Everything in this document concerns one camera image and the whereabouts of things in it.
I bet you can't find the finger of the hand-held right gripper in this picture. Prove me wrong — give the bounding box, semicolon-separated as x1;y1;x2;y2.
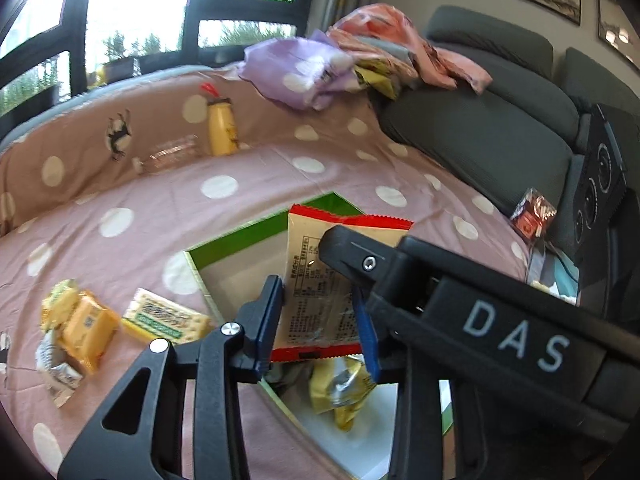
318;224;640;443

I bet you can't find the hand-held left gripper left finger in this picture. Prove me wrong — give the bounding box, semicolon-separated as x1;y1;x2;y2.
57;275;285;480

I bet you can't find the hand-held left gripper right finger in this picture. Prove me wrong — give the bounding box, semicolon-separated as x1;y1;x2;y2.
352;287;453;480

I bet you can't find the yellow-brown snack packet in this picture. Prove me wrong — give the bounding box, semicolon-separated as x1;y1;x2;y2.
307;355;378;433

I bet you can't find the green cardboard box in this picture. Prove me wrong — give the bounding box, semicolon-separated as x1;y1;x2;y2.
184;191;456;480

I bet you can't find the beige red-edged snack packet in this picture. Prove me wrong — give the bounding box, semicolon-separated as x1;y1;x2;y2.
270;203;415;365

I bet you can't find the pale yellow green-label packet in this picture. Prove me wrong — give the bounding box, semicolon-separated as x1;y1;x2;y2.
120;287;213;346

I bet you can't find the red snack packet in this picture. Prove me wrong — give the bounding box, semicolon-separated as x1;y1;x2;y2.
509;187;558;243

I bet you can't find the grey sofa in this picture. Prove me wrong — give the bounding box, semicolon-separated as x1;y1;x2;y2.
375;5;640;271

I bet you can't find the orange-yellow snack packet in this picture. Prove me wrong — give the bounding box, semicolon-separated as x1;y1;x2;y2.
57;292;122;375

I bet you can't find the clear plastic bottle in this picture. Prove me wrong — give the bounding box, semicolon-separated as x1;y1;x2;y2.
131;134;200;175

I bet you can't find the yellow bottle with red cap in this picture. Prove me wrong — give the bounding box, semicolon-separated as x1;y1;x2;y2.
200;82;242;157

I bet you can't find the yellow-green snack packet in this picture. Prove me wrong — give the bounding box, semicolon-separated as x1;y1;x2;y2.
40;279;81;333

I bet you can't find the white snack packet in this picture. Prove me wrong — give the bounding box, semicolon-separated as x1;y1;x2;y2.
34;330;85;408

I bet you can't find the brown dotted cushion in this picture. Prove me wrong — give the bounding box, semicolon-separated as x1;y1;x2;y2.
0;62;391;241

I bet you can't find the yellow printed bag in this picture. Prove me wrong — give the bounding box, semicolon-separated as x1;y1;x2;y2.
355;57;406;98

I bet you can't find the purple cloth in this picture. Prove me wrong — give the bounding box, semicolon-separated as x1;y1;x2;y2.
239;30;368;112

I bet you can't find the pink printed cloth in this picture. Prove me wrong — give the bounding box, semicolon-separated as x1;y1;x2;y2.
327;2;493;96

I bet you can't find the black framed window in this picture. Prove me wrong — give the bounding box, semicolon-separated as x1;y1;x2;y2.
0;0;321;131

